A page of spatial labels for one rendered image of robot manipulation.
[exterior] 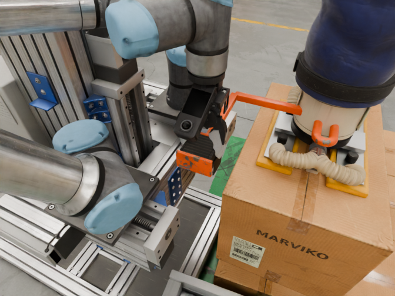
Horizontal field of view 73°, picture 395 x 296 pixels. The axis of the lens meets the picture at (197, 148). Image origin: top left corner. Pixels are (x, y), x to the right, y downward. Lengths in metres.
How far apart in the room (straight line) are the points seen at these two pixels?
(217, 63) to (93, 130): 0.31
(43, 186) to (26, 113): 0.59
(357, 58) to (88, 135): 0.58
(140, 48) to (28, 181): 0.25
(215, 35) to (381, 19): 0.32
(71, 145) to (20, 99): 0.44
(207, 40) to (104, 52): 0.37
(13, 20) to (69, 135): 0.25
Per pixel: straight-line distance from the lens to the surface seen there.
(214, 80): 0.50
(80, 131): 0.63
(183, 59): 0.93
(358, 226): 0.76
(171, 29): 0.41
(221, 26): 0.46
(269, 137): 0.86
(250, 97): 0.80
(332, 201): 0.77
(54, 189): 0.48
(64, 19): 0.49
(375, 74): 0.69
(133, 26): 0.39
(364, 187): 0.82
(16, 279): 2.04
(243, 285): 1.18
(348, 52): 0.66
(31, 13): 0.49
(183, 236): 1.62
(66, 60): 0.76
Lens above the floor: 1.65
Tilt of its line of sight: 45 degrees down
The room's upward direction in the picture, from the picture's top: straight up
